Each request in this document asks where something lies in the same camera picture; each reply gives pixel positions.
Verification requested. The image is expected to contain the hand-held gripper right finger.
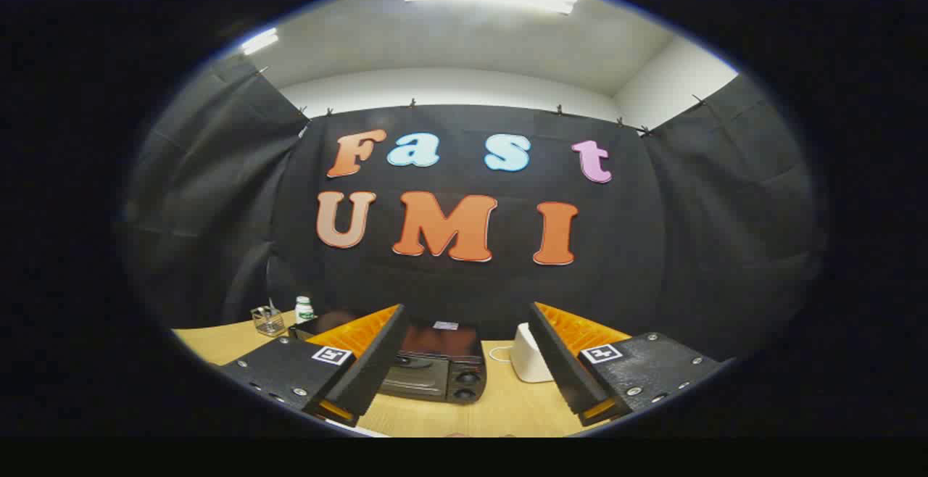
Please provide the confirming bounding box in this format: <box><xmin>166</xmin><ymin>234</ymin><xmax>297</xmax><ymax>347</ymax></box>
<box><xmin>527</xmin><ymin>302</ymin><xmax>726</xmax><ymax>427</ymax></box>

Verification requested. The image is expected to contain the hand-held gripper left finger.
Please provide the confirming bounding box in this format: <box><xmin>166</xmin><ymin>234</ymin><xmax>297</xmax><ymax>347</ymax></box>
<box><xmin>217</xmin><ymin>304</ymin><xmax>409</xmax><ymax>428</ymax></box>

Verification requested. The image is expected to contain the black toaster oven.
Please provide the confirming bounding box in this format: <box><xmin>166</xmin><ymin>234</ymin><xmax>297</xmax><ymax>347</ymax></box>
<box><xmin>289</xmin><ymin>309</ymin><xmax>486</xmax><ymax>405</ymax></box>

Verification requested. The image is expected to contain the white toaster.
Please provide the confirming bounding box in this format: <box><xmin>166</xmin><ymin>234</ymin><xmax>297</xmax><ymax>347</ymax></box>
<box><xmin>510</xmin><ymin>323</ymin><xmax>555</xmax><ymax>383</ymax></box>

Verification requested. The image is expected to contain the black backdrop cloth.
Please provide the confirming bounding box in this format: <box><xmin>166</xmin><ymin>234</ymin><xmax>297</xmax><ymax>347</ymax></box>
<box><xmin>120</xmin><ymin>53</ymin><xmax>827</xmax><ymax>362</ymax></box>

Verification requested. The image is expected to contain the small ceiling light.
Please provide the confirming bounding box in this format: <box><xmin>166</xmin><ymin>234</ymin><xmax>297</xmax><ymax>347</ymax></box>
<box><xmin>239</xmin><ymin>28</ymin><xmax>280</xmax><ymax>56</ymax></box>

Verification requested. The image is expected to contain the long ceiling light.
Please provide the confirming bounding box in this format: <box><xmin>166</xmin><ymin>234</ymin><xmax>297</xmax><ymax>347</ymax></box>
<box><xmin>404</xmin><ymin>0</ymin><xmax>581</xmax><ymax>14</ymax></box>

